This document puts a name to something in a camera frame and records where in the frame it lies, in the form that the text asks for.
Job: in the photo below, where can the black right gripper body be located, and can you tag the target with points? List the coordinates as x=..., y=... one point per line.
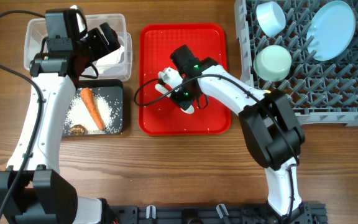
x=183, y=101

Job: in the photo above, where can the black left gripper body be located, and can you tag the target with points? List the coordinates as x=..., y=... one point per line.
x=94, y=46

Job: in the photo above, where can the white plastic spoon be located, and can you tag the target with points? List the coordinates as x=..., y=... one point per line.
x=160, y=88

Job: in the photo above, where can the orange carrot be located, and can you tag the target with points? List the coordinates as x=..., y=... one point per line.
x=88, y=99

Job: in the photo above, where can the green bowl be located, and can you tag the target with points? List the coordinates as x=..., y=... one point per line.
x=273, y=63

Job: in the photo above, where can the light blue bowl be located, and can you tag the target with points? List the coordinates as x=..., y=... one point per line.
x=271, y=18

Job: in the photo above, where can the light blue plate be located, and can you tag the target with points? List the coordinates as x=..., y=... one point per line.
x=331, y=30

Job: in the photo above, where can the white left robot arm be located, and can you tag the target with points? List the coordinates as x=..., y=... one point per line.
x=31, y=188

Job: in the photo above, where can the clear plastic waste bin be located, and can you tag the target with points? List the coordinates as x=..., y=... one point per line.
x=37, y=30

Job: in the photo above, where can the black food waste tray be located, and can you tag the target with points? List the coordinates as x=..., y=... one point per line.
x=117, y=93

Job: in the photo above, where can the grey dishwasher rack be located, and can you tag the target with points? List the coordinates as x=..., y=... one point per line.
x=319, y=92

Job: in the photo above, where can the red serving tray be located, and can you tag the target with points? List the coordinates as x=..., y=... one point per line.
x=157, y=43

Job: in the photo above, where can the pile of white rice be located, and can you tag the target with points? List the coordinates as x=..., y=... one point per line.
x=79, y=113

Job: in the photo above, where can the brown food scrap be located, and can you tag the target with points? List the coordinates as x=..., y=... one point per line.
x=77, y=130

